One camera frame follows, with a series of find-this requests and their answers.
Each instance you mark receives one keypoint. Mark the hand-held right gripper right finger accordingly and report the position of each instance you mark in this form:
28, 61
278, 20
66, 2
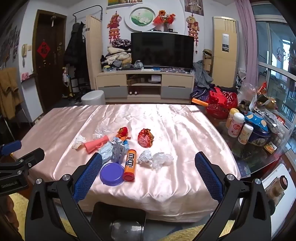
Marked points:
208, 176

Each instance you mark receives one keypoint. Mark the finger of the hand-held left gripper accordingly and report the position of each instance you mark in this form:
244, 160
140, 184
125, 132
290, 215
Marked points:
10, 148
31, 156

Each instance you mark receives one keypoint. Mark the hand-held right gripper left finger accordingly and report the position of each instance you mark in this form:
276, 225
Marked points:
89, 176

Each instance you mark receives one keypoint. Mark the purple plastic lid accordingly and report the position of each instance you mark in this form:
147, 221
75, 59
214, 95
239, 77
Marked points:
111, 175

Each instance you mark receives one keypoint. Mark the light blue wrapper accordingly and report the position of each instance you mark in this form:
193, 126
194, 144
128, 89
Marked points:
105, 153

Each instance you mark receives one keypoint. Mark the pink plastic tube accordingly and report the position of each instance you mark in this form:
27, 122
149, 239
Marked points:
96, 144

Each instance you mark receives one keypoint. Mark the white tissue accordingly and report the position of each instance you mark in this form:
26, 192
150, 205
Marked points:
77, 141

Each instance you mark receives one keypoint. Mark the silver blister pack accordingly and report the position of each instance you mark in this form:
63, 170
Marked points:
118, 153

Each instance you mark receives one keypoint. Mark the orange candy tube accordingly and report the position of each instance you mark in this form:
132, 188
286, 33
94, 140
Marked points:
130, 165

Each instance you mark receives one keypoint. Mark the clear cellophane wrapper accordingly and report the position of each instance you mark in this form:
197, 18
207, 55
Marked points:
100, 133

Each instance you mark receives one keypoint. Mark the clear plastic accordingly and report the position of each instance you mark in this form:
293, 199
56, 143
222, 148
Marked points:
161, 160

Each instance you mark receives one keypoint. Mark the black trash bin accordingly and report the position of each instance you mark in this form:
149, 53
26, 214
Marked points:
118, 220

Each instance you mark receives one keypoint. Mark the small red gold wrapper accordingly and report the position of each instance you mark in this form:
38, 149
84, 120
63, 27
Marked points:
122, 132

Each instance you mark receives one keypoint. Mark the silver foil wrapper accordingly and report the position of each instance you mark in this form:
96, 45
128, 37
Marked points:
144, 157

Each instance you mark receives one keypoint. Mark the large red wrapper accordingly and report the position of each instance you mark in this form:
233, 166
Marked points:
145, 138

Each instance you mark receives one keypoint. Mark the brown hanging cloth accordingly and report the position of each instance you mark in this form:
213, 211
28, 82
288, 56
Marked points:
8, 92

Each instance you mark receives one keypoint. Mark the white bottle orange label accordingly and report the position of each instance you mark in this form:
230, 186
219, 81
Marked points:
245, 134

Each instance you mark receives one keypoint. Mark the white-lid pink bottle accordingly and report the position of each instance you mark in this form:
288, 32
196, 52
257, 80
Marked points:
235, 126

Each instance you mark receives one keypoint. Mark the yellow-lid white bottle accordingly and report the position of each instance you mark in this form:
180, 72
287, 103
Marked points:
231, 118

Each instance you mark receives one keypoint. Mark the blue round tin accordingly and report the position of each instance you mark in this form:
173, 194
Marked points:
260, 139

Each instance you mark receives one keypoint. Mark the red lace plastic basket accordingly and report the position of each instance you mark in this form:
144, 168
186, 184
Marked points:
218, 111

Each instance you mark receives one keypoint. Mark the blue snack bag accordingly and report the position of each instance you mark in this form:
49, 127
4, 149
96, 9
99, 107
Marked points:
256, 121

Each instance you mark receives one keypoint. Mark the orange foam stick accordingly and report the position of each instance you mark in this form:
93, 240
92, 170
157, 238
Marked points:
198, 102

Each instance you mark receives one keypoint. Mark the white round stool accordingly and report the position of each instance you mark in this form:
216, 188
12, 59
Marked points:
92, 98

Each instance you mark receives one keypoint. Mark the red toy car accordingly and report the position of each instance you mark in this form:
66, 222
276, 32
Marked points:
218, 96

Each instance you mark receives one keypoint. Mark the child scooter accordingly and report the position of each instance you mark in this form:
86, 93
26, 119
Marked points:
68, 83

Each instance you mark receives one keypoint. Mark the dark brown door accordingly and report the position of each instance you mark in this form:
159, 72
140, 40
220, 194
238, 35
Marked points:
49, 76

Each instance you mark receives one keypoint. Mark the clear plastic bag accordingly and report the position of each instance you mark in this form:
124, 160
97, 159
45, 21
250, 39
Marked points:
247, 90

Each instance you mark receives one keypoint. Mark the beige television cabinet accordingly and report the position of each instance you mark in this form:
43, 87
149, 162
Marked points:
111, 81

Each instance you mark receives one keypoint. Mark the grey jacket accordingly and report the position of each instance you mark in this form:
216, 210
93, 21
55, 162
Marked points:
202, 74

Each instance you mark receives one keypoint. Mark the red diamond door sign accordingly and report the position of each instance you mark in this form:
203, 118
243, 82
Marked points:
43, 49

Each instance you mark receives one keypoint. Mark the black hanging coat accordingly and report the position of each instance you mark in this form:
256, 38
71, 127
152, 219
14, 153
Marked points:
75, 55

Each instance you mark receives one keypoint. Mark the beige standing air conditioner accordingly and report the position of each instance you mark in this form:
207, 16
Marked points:
225, 64

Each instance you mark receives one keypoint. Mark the cardboard boxes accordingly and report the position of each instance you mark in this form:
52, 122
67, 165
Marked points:
207, 59

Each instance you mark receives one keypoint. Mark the grey crumpled bag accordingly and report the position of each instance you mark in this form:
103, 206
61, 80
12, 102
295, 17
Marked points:
138, 64

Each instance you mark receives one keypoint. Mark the pile of clothes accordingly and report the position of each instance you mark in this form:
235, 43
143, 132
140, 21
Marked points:
118, 56

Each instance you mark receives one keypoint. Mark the black television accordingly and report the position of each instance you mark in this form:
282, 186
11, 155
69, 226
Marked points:
161, 49

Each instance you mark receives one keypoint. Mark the pink curtain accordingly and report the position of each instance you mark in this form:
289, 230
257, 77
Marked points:
247, 34

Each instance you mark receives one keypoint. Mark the red flower decoration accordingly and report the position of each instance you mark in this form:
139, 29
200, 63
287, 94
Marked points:
165, 18

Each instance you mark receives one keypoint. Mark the red hanging wall ornament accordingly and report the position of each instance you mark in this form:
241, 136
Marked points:
193, 26

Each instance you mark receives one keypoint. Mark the red fish wall ornament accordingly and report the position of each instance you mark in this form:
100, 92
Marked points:
114, 25

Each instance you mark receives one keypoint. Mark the round white wall picture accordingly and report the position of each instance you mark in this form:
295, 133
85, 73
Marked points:
141, 18

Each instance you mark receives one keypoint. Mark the wall poster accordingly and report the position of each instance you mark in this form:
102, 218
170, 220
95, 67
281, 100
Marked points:
194, 7

